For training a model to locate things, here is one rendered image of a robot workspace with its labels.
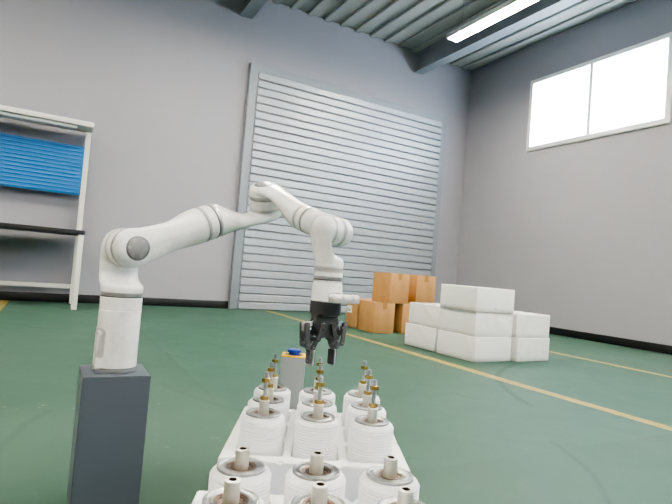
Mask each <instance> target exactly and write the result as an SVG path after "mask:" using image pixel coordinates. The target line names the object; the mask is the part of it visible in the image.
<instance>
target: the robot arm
mask: <svg viewBox="0 0 672 504"><path fill-rule="evenodd" d="M249 201H250V211H249V212H246V213H238V212H235V211H232V210H230V209H228V208H225V207H223V206H220V205H217V204H207V205H203V206H200V207H196V208H193V209H190V210H187V211H185V212H183V213H181V214H179V215H178V216H176V217H175V218H173V219H171V220H169V221H167V222H164V223H161V224H157V225H152V226H147V227H141V228H117V229H114V230H111V231H110V232H108V233H107V234H106V236H105V237H104V239H103V241H102V245H101V250H100V263H99V284H100V287H101V292H100V303H99V313H98V323H97V327H96V330H95V331H96V333H95V343H94V353H93V363H92V365H91V367H92V370H93V373H102V374H127V373H132V372H135V371H136V364H137V353H138V343H139V332H140V322H141V312H142V301H143V291H144V288H143V285H142V284H141V283H140V281H139V278H138V267H140V266H143V265H145V264H147V263H149V262H151V261H153V260H155V259H157V258H159V257H161V256H164V255H166V254H168V253H170V252H173V251H175V250H179V249H183V248H187V247H191V246H194V245H197V244H201V243H204V242H207V241H210V240H213V239H216V238H218V237H221V236H223V235H226V234H229V233H231V232H234V231H237V230H240V229H244V228H247V227H251V226H255V225H259V224H263V223H267V222H271V221H274V220H276V219H278V218H279V217H280V216H281V215H283V216H284V218H285V219H286V220H287V222H288V223H289V224H290V225H291V226H292V227H294V228H295V229H297V230H299V231H301V232H303V233H305V234H308V235H311V242H312V248H313V254H314V260H315V267H314V279H313V284H312V290H311V302H310V313H311V319H310V321H309V322H303V321H301V322H300V324H299V345H300V346H301V347H304V348H305V349H306V359H305V362H306V365H307V366H310V367H313V366H314V363H315V351H314V350H315V348H316V346H317V344H318V342H320V341H321V339H322V338H325V339H326V340H327V341H328V345H329V347H330V348H328V357H327V363H328V364H331V365H334V364H335V362H336V359H337V358H336V357H337V349H338V348H339V347H340V346H344V343H345V336H346V330H347V322H343V321H338V316H340V314H341V303H346V304H359V300H360V297H359V296H358V295H346V294H342V278H343V266H344V263H343V260H342V258H340V257H338V256H336V255H334V253H333V250H332V246H345V245H347V244H348V243H349V242H350V241H351V239H352V237H353V228H352V226H351V224H350V223H349V222H348V221H347V220H346V219H344V218H341V217H338V216H335V215H332V214H328V213H325V212H322V211H320V210H318V209H316V208H314V207H311V206H309V205H307V204H305V203H303V202H301V201H299V200H298V199H297V198H295V197H294V196H293V195H292V194H290V193H289V192H288V191H286V190H285V189H284V188H282V187H281V186H280V185H278V184H276V183H274V182H269V181H261V182H256V183H254V184H252V185H251V186H250V189H249ZM314 335H315V336H316V337H314ZM340 336H341V338H340ZM339 338H340V341H339ZM312 342H313V343H312ZM311 344H312V345H311Z"/></svg>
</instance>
